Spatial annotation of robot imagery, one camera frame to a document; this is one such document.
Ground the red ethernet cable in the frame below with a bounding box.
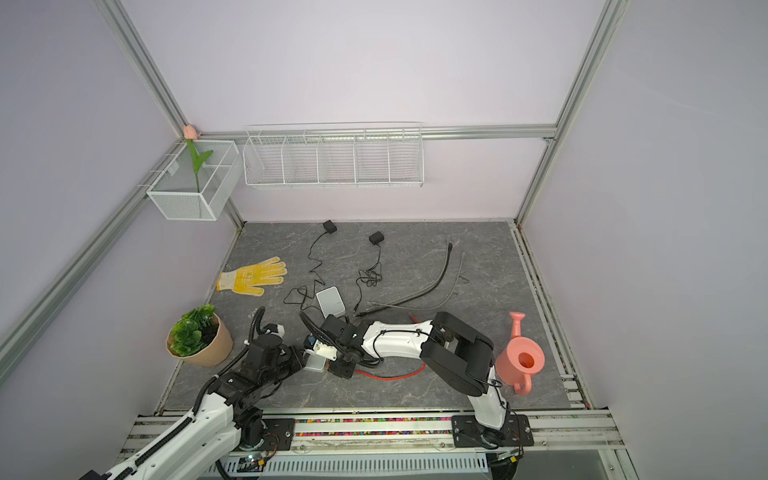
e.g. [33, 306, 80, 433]
[352, 311, 428, 382]

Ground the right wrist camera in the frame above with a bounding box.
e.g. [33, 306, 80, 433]
[305, 335, 338, 361]

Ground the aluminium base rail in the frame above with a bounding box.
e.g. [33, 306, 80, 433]
[113, 409, 628, 480]

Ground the black power adapter cable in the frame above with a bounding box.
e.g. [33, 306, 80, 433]
[280, 219, 340, 310]
[352, 230, 386, 313]

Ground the black ethernet cable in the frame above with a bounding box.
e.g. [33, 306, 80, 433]
[353, 241, 455, 318]

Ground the green potted plant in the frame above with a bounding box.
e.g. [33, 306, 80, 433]
[166, 304, 234, 367]

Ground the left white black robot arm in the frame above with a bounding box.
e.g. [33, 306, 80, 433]
[82, 307, 305, 479]

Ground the artificial pink tulip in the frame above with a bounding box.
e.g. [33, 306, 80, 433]
[183, 125, 213, 193]

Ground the long white wire basket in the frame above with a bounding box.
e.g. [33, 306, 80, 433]
[243, 122, 425, 188]

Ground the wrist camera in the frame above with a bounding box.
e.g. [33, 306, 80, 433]
[305, 335, 338, 361]
[263, 323, 285, 338]

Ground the small white mesh basket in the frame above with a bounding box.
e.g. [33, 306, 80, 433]
[147, 140, 244, 221]

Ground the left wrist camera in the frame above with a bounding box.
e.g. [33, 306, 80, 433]
[263, 323, 285, 338]

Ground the pink watering can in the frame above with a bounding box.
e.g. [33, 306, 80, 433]
[495, 312, 546, 396]

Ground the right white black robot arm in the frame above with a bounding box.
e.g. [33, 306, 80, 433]
[300, 311, 534, 452]

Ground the white network switch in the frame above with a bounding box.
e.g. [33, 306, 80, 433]
[305, 352, 328, 372]
[315, 286, 346, 318]

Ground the yellow work glove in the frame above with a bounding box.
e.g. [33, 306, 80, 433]
[216, 257, 288, 297]

